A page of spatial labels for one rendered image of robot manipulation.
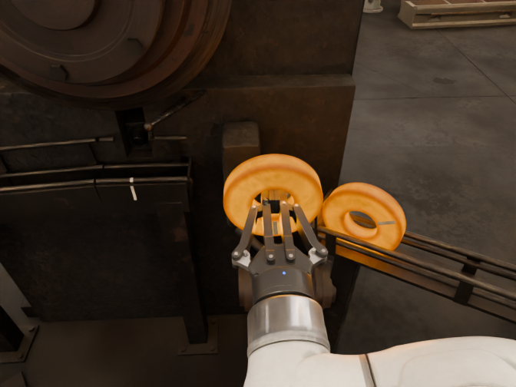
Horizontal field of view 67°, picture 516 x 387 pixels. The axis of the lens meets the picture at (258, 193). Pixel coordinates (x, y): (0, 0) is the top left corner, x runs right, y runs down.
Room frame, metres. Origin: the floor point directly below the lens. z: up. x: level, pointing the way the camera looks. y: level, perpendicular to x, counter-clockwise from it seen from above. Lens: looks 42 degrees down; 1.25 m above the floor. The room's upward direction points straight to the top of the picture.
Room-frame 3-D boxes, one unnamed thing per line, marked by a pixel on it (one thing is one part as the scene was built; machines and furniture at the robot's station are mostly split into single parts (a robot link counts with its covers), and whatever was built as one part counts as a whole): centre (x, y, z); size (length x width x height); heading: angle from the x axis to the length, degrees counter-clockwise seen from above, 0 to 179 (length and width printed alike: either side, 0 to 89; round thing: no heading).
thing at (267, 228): (0.36, -0.01, 0.84); 0.11 x 0.01 x 0.04; 4
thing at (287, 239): (0.37, -0.04, 0.84); 0.11 x 0.01 x 0.04; 1
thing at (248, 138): (0.69, 0.04, 0.68); 0.11 x 0.08 x 0.24; 3
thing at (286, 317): (0.22, -0.03, 0.83); 0.09 x 0.06 x 0.09; 92
